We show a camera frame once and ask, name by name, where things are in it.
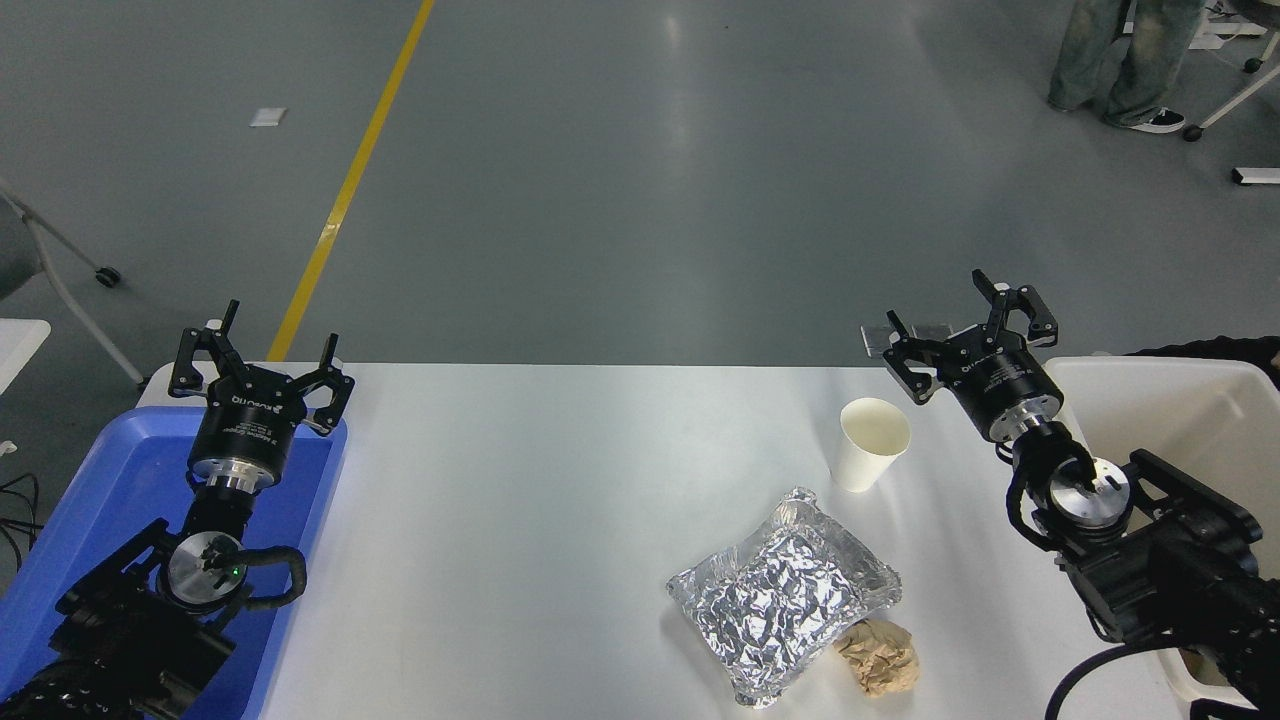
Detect grey chair with caster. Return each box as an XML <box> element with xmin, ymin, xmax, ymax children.
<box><xmin>0</xmin><ymin>180</ymin><xmax>148</xmax><ymax>388</ymax></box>

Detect white wheeled chair base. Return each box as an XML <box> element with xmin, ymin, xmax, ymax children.
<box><xmin>1183</xmin><ymin>0</ymin><xmax>1280</xmax><ymax>142</ymax></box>

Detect person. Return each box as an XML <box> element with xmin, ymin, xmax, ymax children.
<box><xmin>1047</xmin><ymin>0</ymin><xmax>1206</xmax><ymax>134</ymax></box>

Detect crumpled tan paper ball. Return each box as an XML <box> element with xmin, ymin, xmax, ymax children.
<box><xmin>833</xmin><ymin>618</ymin><xmax>921</xmax><ymax>698</ymax></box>

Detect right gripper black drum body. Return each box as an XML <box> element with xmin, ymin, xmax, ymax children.
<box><xmin>935</xmin><ymin>333</ymin><xmax>1059</xmax><ymax>426</ymax></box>

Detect white paper cup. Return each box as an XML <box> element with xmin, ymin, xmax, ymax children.
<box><xmin>829</xmin><ymin>397</ymin><xmax>912</xmax><ymax>493</ymax></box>

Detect crumpled silver foil tray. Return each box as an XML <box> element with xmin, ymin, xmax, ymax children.
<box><xmin>666</xmin><ymin>487</ymin><xmax>903</xmax><ymax>709</ymax></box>

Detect black rounded object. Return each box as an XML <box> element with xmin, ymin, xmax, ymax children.
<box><xmin>1125</xmin><ymin>337</ymin><xmax>1280</xmax><ymax>391</ymax></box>

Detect black cables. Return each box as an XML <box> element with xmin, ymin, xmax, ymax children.
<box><xmin>0</xmin><ymin>472</ymin><xmax>41</xmax><ymax>573</ymax></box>

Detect white side table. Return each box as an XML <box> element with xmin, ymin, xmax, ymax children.
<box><xmin>0</xmin><ymin>318</ymin><xmax>52</xmax><ymax>396</ymax></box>

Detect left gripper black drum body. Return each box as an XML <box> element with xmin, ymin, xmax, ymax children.
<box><xmin>190</xmin><ymin>366</ymin><xmax>315</xmax><ymax>471</ymax></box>

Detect blue plastic tray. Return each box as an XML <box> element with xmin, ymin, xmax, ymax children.
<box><xmin>0</xmin><ymin>405</ymin><xmax>349</xmax><ymax>720</ymax></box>

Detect large pale plastic bin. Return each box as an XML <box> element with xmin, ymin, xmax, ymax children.
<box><xmin>1040</xmin><ymin>357</ymin><xmax>1280</xmax><ymax>711</ymax></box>

